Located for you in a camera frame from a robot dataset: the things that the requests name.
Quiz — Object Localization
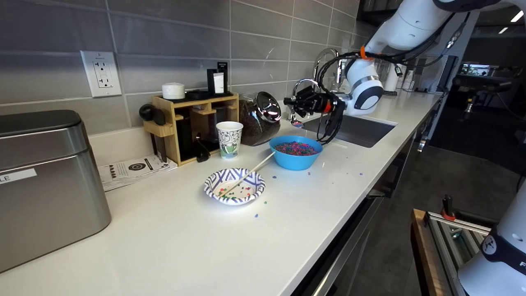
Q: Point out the blue plastic bowl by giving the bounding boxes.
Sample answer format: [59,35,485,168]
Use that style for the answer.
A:
[269,135,324,171]

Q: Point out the wooden stir stick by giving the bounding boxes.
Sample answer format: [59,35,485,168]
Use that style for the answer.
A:
[219,151,276,198]

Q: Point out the black box with white label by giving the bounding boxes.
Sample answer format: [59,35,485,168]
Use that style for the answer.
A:
[206,62,229,97]

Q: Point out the heap of coloured beads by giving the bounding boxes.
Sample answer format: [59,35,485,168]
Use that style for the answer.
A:
[274,141,320,157]

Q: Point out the white round container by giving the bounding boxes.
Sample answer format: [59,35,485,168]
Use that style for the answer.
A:
[161,82,186,100]

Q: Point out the white bottle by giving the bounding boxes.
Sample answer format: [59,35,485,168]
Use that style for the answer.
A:
[384,62,402,96]

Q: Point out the white wall socket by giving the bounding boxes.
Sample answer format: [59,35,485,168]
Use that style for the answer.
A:
[80,50,123,98]

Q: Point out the stainless steel bin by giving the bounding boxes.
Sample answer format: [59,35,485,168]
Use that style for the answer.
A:
[0,109,112,274]

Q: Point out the patterned paper cup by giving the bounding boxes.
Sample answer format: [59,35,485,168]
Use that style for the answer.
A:
[216,121,244,160]

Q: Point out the wooden coffee tool organizer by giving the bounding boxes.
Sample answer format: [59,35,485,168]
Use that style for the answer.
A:
[143,92,240,167]

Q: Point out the scattered coloured beads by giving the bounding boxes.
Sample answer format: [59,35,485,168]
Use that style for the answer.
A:
[253,154,367,218]

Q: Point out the printed leaflet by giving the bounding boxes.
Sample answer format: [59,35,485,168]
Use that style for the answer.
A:
[97,154,178,192]

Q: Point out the glass jar of coffee beans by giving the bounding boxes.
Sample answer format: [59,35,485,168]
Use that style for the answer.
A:
[239,91,283,147]

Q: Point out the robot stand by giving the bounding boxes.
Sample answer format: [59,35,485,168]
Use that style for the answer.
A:
[411,208,494,296]

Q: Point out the blue patterned paper bowl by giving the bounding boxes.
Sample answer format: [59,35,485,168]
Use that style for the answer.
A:
[203,167,267,206]

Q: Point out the black round knob tamper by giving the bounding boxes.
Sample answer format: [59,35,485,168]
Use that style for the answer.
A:
[138,104,166,126]

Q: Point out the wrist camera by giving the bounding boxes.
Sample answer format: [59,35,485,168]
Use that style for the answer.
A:
[328,100,346,139]

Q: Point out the small chrome tap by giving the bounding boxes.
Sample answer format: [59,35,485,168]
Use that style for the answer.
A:
[290,79,322,126]

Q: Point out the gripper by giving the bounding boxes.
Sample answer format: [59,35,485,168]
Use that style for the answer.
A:
[283,86,332,118]

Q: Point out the clamp with orange handle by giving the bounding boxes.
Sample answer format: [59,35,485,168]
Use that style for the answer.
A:
[440,194,457,222]

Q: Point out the tall chrome tap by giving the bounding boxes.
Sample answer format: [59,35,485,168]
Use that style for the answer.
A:
[312,48,343,93]

